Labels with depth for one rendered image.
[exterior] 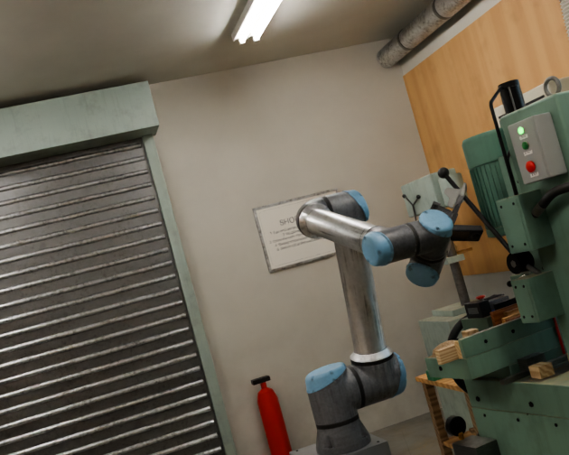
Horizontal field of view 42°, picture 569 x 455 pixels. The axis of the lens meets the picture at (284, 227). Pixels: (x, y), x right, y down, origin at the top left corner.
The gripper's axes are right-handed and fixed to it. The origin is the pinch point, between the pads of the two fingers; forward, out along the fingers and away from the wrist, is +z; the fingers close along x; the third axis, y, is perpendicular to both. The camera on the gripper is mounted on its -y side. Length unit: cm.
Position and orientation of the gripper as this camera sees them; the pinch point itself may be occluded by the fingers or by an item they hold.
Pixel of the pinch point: (460, 200)
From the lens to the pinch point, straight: 232.6
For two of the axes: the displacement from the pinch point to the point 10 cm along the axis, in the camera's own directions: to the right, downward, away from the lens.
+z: 4.0, -6.1, 6.8
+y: -9.0, -3.8, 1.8
